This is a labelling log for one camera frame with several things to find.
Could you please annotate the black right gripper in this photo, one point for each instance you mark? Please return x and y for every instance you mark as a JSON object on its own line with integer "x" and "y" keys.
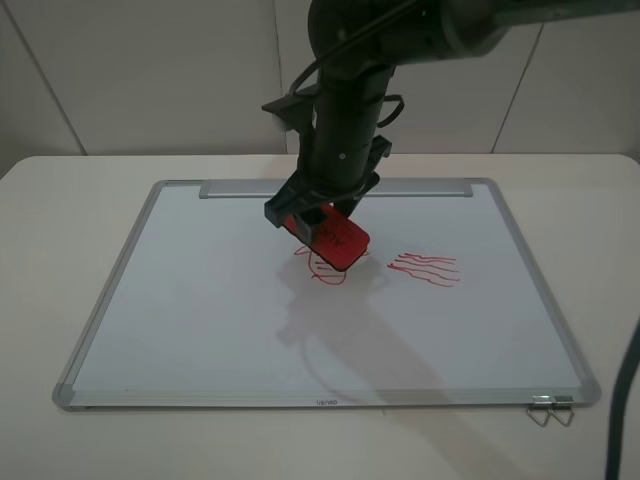
{"x": 338, "y": 154}

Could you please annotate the red whiteboard eraser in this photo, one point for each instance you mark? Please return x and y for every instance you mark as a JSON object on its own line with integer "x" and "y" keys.
{"x": 337, "y": 240}

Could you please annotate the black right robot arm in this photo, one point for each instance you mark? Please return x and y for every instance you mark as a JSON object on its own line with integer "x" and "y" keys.
{"x": 348, "y": 37}

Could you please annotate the white aluminium-framed whiteboard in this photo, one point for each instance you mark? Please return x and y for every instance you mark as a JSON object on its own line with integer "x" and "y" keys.
{"x": 209, "y": 306}

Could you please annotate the left silver hanging clip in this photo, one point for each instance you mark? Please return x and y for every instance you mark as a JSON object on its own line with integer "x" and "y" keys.
{"x": 539, "y": 411}

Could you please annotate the silver hanging clip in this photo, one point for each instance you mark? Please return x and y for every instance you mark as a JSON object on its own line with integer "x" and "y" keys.
{"x": 561, "y": 408}
{"x": 539, "y": 411}

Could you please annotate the right silver hanging clip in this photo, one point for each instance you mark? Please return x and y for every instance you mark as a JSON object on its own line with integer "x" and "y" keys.
{"x": 561, "y": 408}

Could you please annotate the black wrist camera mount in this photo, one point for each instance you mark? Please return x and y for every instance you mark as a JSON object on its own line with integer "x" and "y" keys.
{"x": 294, "y": 112}

